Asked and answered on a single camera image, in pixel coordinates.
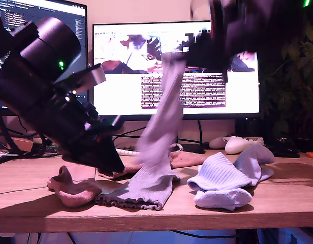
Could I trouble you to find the small cardboard box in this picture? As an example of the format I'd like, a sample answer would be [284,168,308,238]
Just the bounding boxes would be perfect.
[9,137,34,151]

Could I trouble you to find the black pouch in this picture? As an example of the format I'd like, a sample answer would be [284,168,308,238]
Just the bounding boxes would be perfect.
[264,143,301,159]

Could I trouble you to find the green leafy houseplant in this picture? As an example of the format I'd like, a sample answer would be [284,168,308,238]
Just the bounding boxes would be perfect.
[258,15,313,143]

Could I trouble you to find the black cable under table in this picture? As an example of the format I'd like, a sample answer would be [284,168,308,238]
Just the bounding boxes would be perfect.
[171,230,237,239]

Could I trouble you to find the pink sock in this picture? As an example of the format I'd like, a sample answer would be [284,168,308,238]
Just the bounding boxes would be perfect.
[97,151,207,180]
[46,165,103,208]

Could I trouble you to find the green printed small box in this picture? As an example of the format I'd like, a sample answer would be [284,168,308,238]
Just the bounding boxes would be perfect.
[32,142,59,155]

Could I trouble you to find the beige computer mouse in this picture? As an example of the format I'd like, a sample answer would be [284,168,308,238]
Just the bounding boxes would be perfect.
[208,137,227,149]

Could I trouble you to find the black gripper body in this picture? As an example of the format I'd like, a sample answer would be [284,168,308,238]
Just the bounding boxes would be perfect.
[41,98,126,158]

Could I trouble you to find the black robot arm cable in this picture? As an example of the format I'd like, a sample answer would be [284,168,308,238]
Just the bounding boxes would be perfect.
[0,96,25,156]

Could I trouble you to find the white game controller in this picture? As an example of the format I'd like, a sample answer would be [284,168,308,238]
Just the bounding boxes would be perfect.
[225,136,264,155]

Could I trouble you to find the black monitor cable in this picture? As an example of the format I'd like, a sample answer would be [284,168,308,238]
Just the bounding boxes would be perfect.
[196,120,205,149]

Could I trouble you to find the bright screen black monitor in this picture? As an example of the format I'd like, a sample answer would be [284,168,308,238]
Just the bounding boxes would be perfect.
[91,20,261,155]

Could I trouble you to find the white ribbed sock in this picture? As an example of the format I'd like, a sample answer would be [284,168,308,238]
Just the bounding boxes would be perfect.
[194,167,275,211]
[186,143,276,191]

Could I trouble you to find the dark code screen monitor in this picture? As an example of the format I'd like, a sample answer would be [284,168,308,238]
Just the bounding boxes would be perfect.
[0,0,90,116]

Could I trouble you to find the black keyboard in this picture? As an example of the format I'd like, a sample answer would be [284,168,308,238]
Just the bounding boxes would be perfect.
[0,149,30,164]

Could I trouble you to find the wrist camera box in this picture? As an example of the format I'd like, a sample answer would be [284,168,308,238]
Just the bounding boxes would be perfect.
[54,63,107,93]

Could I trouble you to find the white spiral cable wrap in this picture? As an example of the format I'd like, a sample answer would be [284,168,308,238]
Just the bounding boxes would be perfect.
[115,143,184,156]

